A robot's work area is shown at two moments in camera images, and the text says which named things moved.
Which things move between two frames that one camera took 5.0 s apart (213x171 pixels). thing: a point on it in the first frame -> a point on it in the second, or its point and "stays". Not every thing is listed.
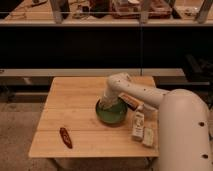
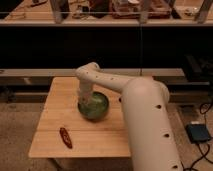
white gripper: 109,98 -> 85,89
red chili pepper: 66,137 stays
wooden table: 70,128 stays
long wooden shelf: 41,77 stays
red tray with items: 141,9 stays
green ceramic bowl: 113,115 -> 94,108
